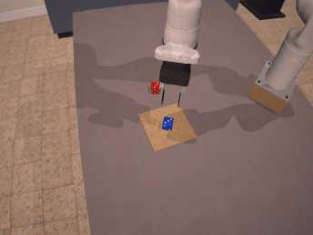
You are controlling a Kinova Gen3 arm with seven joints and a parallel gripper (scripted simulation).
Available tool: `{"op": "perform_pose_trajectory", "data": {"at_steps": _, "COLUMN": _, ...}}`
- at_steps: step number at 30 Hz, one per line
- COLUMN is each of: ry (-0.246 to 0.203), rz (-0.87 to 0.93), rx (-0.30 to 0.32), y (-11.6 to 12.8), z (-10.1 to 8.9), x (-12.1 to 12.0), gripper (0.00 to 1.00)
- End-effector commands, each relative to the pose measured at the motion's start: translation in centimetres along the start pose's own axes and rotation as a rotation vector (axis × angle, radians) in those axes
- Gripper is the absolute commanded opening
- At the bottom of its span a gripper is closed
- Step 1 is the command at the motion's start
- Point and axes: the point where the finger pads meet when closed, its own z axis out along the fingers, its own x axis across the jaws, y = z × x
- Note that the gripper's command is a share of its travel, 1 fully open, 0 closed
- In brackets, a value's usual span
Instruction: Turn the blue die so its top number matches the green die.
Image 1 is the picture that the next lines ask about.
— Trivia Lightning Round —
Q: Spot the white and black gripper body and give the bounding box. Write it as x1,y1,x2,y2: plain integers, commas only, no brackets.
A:
155,23,200,87

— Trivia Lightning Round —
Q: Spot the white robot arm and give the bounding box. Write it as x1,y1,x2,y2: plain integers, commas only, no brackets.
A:
167,0,313,90

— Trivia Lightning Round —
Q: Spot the red die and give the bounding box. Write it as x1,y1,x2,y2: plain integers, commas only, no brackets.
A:
151,82,161,94

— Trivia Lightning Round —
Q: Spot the tan square mat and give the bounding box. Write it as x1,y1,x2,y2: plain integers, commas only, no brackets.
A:
138,103,197,152

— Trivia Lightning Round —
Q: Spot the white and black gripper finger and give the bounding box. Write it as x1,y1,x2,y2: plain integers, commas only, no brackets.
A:
159,82,165,104
177,87,187,107

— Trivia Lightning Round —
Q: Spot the blue die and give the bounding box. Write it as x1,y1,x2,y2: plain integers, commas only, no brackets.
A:
162,117,174,130

